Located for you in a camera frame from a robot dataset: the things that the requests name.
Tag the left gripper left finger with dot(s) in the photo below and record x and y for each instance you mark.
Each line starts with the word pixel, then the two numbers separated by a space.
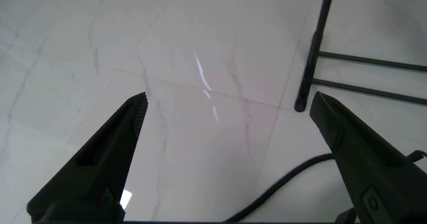
pixel 100 164

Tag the black clothes rack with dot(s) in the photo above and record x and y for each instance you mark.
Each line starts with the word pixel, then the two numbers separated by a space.
pixel 312 64

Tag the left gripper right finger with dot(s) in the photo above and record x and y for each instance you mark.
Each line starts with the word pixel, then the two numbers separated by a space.
pixel 373 170

